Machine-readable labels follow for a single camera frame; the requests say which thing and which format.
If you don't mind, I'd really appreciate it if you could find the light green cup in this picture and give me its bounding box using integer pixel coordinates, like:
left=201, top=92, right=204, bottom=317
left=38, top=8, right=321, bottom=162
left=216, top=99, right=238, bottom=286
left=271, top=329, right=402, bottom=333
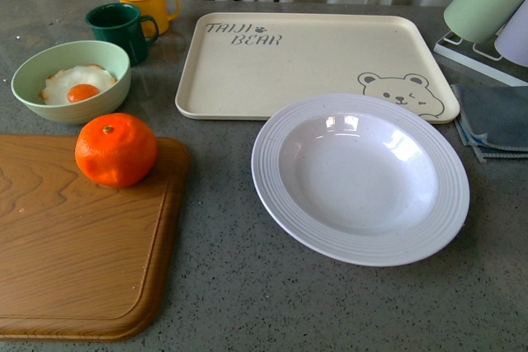
left=444, top=0, right=525, bottom=43

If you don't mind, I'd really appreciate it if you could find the fake fried egg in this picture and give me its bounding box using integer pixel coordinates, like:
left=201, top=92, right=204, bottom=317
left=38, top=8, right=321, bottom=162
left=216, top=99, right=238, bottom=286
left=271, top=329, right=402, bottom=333
left=40, top=64, right=116, bottom=106

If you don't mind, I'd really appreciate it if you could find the light green bowl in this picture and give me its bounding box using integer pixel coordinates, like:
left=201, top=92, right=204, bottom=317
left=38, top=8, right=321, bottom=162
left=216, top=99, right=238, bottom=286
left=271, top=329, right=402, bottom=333
left=11, top=40, right=131, bottom=124

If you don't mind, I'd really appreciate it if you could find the dark green mug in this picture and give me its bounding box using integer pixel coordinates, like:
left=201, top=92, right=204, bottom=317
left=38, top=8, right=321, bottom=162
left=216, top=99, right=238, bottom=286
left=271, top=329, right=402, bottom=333
left=85, top=2, right=159, bottom=65

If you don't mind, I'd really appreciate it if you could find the white ribbed deep plate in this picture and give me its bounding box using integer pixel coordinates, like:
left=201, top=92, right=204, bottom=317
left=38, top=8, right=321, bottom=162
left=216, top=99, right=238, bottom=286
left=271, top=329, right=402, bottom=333
left=251, top=94, right=470, bottom=267

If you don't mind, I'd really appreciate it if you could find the grey folded cloth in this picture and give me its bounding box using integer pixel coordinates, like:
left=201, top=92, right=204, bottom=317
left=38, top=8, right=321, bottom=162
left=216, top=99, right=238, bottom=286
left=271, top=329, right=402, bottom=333
left=451, top=84, right=527, bottom=163

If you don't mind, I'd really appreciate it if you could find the cream bear serving tray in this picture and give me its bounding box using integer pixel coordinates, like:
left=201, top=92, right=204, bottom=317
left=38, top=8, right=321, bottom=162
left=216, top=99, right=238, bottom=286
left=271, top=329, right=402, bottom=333
left=175, top=12, right=460, bottom=124

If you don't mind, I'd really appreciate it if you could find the lavender cup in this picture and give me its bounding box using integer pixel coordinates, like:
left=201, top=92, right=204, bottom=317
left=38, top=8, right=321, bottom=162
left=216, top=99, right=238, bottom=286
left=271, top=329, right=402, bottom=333
left=494, top=0, right=528, bottom=67

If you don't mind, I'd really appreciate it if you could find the white cup rack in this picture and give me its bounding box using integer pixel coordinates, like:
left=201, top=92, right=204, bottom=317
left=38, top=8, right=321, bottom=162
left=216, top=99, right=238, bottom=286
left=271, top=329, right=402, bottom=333
left=433, top=26, right=527, bottom=87

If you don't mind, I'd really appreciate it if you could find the wooden cutting board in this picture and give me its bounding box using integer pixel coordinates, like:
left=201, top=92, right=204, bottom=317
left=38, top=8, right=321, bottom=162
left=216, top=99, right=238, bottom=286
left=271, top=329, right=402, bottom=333
left=1, top=134, right=190, bottom=341

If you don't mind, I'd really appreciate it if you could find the orange mandarin fruit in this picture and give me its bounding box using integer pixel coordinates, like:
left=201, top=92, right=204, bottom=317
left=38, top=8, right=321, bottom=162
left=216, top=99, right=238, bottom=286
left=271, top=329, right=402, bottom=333
left=75, top=113, right=158, bottom=188

